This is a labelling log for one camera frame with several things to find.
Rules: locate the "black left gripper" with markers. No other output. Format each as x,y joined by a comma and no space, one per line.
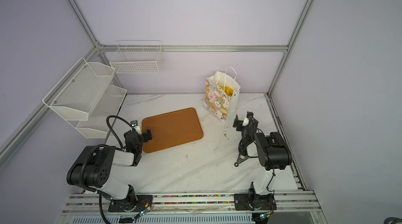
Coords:
145,135

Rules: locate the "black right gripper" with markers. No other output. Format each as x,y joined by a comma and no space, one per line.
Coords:
240,122

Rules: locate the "cartoon animal paper bag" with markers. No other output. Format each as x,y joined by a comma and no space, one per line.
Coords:
219,104

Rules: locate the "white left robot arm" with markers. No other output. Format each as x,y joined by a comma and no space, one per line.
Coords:
92,170

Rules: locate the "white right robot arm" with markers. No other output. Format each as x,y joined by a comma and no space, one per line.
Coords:
273,154

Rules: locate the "yellow fake bread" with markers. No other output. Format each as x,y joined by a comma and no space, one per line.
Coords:
228,91

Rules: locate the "brown plastic tray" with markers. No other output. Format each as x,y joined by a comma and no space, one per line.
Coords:
172,129

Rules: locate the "white mesh lower shelf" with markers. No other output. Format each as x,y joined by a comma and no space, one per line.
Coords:
109,104

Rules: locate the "white mesh shelf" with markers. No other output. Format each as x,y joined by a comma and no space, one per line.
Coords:
75,97
109,104

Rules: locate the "white mesh upper shelf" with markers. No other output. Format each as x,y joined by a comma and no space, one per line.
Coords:
75,97

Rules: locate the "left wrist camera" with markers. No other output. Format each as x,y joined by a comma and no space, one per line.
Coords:
134,123

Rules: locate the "white wire basket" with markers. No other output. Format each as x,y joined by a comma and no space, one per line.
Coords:
138,57

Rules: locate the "aluminium frame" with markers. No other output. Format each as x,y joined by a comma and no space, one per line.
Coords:
14,144

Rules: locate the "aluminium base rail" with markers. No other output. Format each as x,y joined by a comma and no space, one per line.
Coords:
299,207

